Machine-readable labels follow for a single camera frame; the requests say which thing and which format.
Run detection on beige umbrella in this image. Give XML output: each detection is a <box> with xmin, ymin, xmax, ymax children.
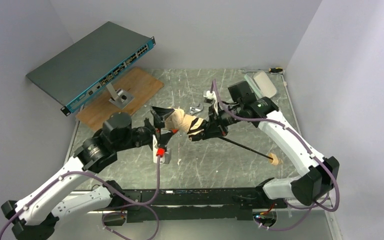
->
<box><xmin>164</xmin><ymin>108</ymin><xmax>283</xmax><ymax>166</ymax></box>

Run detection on mint green umbrella case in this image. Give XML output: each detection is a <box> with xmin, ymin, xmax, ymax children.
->
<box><xmin>244</xmin><ymin>70</ymin><xmax>278</xmax><ymax>99</ymax></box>

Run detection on grey blue network switch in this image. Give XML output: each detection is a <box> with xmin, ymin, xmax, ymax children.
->
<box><xmin>26</xmin><ymin>21</ymin><xmax>156</xmax><ymax>116</ymax></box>

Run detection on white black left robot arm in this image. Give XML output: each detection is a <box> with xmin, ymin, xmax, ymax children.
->
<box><xmin>1</xmin><ymin>106</ymin><xmax>184</xmax><ymax>240</ymax></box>

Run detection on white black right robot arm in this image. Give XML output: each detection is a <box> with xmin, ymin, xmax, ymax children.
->
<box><xmin>192</xmin><ymin>80</ymin><xmax>340</xmax><ymax>206</ymax></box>

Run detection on wooden board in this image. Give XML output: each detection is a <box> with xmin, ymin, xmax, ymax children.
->
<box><xmin>76</xmin><ymin>67</ymin><xmax>164</xmax><ymax>131</ymax></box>

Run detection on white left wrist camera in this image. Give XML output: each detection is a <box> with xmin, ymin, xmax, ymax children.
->
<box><xmin>152</xmin><ymin>146</ymin><xmax>172</xmax><ymax>165</ymax></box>

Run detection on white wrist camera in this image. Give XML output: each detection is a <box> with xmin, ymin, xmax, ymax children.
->
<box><xmin>203</xmin><ymin>90</ymin><xmax>217</xmax><ymax>104</ymax></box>
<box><xmin>152</xmin><ymin>146</ymin><xmax>172</xmax><ymax>165</ymax></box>

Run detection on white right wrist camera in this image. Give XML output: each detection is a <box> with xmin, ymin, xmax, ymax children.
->
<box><xmin>203</xmin><ymin>90</ymin><xmax>217</xmax><ymax>104</ymax></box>

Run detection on red handled adjustable wrench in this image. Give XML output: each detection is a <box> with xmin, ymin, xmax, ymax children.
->
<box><xmin>188</xmin><ymin>103</ymin><xmax>204</xmax><ymax>116</ymax></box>

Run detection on metal switch stand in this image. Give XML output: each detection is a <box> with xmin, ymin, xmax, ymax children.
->
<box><xmin>106</xmin><ymin>83</ymin><xmax>135</xmax><ymax>110</ymax></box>

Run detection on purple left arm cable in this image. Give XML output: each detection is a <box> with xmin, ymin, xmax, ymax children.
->
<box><xmin>0</xmin><ymin>153</ymin><xmax>162</xmax><ymax>240</ymax></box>

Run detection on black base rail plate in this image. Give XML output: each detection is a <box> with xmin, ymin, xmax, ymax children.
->
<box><xmin>104</xmin><ymin>187</ymin><xmax>287</xmax><ymax>223</ymax></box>

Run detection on aluminium frame rails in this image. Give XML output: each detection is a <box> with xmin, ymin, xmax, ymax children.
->
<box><xmin>32</xmin><ymin>74</ymin><xmax>344</xmax><ymax>240</ymax></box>

